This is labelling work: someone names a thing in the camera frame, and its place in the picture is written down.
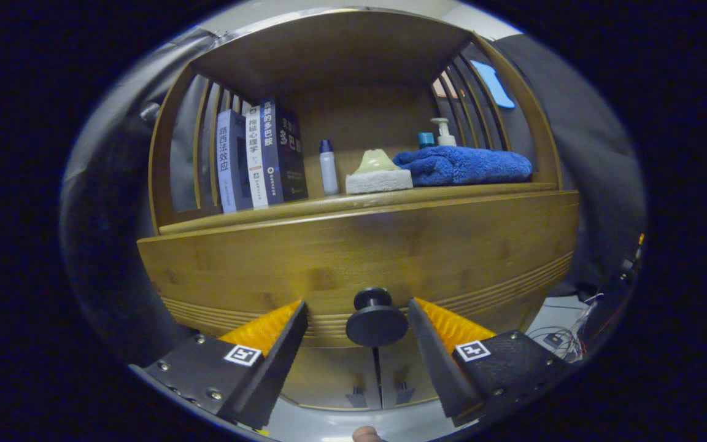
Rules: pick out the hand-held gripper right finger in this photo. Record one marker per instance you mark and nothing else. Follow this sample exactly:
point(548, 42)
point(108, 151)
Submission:
point(436, 362)

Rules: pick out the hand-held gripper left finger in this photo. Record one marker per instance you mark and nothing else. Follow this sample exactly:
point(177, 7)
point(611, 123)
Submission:
point(274, 374)

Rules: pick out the black round drawer knob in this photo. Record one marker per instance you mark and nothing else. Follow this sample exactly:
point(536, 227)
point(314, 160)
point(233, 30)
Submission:
point(377, 325)

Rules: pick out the wooden cabinet door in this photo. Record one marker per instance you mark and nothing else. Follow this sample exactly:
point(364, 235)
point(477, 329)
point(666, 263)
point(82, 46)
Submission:
point(323, 374)
point(405, 368)

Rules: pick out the wooden countertop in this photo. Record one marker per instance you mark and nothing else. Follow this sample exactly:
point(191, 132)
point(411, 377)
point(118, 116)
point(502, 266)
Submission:
point(304, 205)

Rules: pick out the wooden cabinet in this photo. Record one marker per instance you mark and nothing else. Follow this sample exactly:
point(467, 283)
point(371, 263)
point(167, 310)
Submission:
point(329, 49)

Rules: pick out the blue folded towel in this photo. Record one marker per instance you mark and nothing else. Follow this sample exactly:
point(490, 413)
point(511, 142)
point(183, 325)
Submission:
point(464, 166)

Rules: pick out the white bottle blue cap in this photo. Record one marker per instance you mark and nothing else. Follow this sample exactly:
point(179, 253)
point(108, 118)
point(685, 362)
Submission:
point(329, 172)

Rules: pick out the light blue book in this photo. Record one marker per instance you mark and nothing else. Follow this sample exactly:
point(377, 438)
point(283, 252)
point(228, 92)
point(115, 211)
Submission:
point(231, 166)

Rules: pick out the dark navy book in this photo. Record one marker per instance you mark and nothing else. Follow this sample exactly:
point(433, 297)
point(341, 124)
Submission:
point(289, 159)

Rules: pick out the white spine book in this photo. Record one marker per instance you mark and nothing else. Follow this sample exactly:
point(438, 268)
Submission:
point(255, 159)

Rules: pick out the white pump bottle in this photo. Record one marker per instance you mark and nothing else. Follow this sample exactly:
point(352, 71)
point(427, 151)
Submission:
point(445, 140)

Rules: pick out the teal bottle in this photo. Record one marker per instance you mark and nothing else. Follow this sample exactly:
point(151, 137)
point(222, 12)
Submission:
point(426, 140)

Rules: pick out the orange tipped dark device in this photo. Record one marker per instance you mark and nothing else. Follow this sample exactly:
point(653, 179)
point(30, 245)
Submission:
point(641, 238)

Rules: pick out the black backdrop cloth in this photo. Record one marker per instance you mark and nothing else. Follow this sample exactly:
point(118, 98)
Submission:
point(574, 135)

